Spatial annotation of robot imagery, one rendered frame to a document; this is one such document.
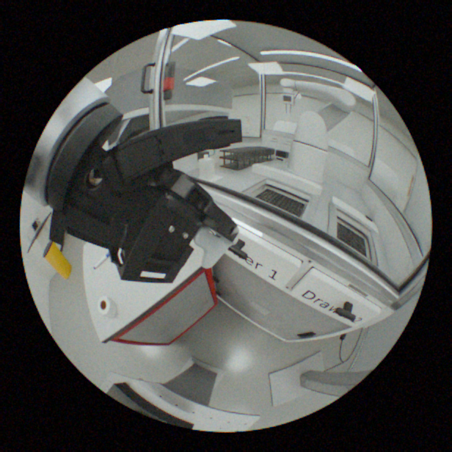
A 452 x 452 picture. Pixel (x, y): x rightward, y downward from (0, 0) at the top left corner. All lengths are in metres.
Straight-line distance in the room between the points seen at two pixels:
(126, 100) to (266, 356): 1.98
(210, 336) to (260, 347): 0.40
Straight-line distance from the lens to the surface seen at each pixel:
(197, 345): 1.16
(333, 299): 0.34
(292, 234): 0.24
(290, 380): 1.32
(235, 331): 1.13
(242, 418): 0.50
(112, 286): 0.57
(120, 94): 1.00
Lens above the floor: 1.13
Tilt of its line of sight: 42 degrees down
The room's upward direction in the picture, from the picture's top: straight up
